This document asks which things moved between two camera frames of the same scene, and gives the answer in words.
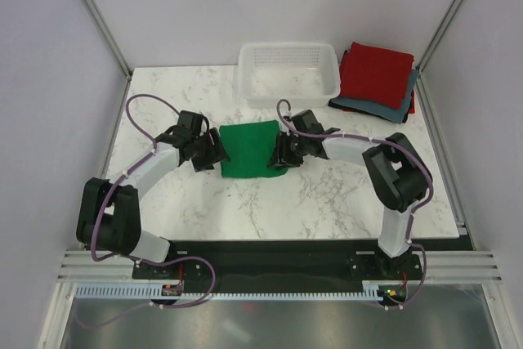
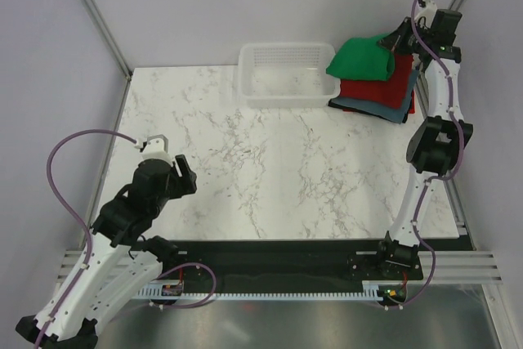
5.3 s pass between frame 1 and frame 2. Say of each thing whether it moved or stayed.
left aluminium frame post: stayed
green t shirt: moved
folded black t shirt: stayed
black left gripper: moved
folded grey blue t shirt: stayed
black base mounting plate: stayed
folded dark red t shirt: stayed
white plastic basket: stayed
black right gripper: moved
